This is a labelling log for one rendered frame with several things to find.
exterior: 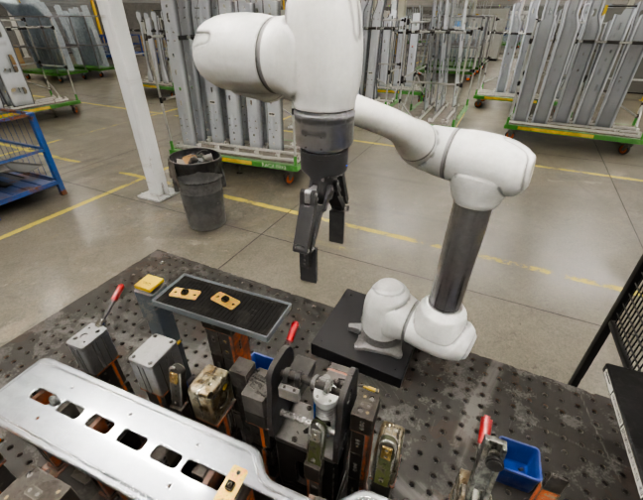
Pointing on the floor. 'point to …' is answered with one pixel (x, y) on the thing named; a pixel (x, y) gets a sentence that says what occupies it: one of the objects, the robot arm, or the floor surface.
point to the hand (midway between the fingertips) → (323, 254)
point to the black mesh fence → (625, 320)
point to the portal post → (134, 98)
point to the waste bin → (199, 186)
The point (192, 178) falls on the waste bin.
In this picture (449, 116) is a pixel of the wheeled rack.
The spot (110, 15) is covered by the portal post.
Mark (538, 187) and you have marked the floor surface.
